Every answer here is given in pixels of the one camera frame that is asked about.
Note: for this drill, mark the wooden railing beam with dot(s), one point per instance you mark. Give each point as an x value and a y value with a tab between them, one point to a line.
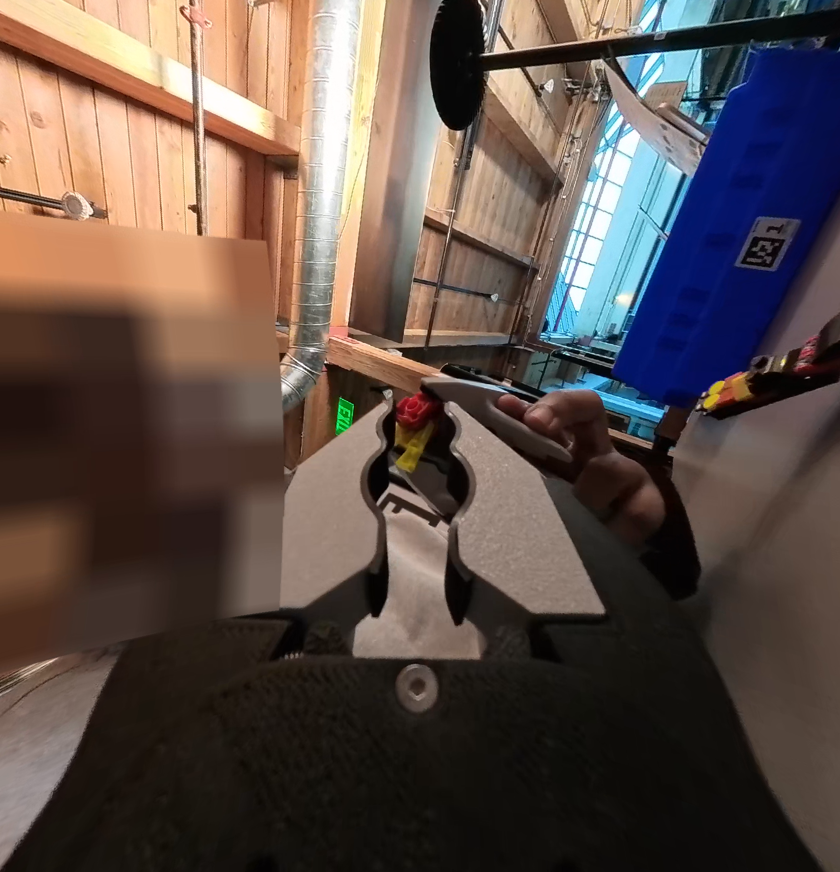
372	359

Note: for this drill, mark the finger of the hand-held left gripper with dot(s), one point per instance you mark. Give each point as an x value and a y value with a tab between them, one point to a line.
491	412
430	492

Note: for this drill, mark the yellow lego piece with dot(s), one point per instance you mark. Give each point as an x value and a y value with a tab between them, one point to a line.
409	453

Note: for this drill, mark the rectangular grey duct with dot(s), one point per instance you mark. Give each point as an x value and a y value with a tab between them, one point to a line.
399	204

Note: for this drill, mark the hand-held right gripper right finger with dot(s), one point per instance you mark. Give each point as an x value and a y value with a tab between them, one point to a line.
522	545

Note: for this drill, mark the large paned window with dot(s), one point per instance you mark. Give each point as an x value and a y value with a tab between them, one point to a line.
597	225

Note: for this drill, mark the round silver duct pipe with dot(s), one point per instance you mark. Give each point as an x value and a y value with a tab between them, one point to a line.
317	204

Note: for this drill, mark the black metal rod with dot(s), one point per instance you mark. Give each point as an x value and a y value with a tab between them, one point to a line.
665	44

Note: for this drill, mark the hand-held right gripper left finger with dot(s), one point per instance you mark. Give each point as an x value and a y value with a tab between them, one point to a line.
324	538

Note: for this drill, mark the black sprinkler pipe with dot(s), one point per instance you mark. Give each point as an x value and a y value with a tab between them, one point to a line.
76	204

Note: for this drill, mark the curved wooden board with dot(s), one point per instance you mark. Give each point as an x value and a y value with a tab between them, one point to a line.
665	129

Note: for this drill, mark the red lego piece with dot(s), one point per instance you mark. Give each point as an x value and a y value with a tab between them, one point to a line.
416	409

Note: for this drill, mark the green exit sign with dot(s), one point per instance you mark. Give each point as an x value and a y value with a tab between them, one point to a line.
345	417

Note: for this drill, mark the person's left hand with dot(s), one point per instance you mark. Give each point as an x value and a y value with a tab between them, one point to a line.
597	470

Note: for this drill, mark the row of lego pieces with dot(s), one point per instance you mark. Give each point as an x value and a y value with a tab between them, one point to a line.
767	378

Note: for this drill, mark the blue plastic bin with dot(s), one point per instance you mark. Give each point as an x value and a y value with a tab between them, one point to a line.
719	272

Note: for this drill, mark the rusty vertical pipe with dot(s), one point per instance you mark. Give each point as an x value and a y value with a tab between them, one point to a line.
198	136

